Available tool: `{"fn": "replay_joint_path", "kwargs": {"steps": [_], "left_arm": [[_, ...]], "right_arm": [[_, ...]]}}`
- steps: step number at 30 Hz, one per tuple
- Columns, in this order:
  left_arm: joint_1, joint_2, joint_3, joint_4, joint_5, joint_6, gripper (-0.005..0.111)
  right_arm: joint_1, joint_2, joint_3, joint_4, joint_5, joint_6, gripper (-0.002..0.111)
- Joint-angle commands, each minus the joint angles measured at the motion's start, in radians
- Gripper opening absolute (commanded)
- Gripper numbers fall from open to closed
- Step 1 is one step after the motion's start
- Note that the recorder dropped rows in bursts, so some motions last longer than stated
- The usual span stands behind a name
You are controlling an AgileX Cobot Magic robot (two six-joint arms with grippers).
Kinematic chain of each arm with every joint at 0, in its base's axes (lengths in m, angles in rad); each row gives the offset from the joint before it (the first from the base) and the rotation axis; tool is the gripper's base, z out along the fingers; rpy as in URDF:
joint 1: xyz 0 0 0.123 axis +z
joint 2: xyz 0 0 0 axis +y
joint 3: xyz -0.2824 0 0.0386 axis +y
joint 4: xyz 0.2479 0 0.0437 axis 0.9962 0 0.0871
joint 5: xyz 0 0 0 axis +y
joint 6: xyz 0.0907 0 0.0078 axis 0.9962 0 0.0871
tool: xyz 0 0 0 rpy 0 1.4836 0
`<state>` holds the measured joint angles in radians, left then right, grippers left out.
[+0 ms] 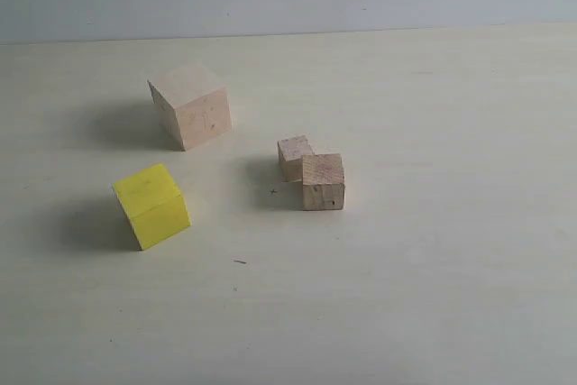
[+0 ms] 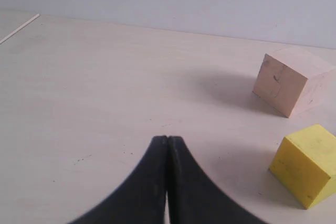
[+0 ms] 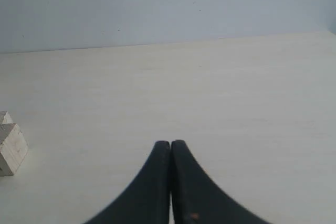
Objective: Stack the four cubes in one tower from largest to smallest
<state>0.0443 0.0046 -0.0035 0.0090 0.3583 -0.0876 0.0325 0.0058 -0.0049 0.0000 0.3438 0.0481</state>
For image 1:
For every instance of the large light wooden cube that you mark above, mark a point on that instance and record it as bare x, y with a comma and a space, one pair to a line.
192, 104

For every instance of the medium small wooden cube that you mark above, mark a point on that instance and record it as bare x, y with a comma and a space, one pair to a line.
323, 183

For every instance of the yellow cube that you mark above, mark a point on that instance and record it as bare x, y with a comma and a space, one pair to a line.
153, 204

